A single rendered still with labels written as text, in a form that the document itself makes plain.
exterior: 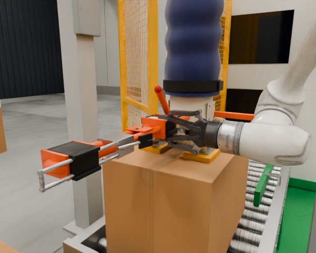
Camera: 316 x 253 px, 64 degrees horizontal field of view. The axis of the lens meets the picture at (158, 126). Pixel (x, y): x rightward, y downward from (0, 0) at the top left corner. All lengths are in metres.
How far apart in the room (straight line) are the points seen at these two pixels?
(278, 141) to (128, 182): 0.49
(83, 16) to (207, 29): 1.05
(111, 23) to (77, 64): 10.78
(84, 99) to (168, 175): 1.18
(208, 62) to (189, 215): 0.51
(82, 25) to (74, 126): 0.68
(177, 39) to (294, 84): 0.41
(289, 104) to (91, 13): 1.44
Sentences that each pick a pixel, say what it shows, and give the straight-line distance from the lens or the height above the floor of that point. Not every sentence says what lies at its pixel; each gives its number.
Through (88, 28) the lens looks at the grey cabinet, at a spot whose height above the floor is 1.51.
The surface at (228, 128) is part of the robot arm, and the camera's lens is 0.68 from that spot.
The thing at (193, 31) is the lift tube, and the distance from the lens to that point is 0.91.
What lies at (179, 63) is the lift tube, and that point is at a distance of 0.92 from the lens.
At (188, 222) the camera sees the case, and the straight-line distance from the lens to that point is 0.81.
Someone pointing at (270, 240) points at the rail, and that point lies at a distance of 1.18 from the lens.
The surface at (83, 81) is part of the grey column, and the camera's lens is 1.83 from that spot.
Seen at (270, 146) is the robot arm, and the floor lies 1.08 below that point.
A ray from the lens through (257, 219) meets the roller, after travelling 1.41.
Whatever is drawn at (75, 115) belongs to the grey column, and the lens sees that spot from 1.88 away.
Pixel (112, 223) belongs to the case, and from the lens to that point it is 1.00.
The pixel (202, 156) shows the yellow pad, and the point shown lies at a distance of 0.87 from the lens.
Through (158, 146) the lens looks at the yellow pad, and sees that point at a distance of 0.96.
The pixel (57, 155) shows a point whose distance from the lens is 0.51.
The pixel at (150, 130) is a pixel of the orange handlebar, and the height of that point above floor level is 1.09.
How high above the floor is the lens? 1.26
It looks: 13 degrees down
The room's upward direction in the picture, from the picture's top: straight up
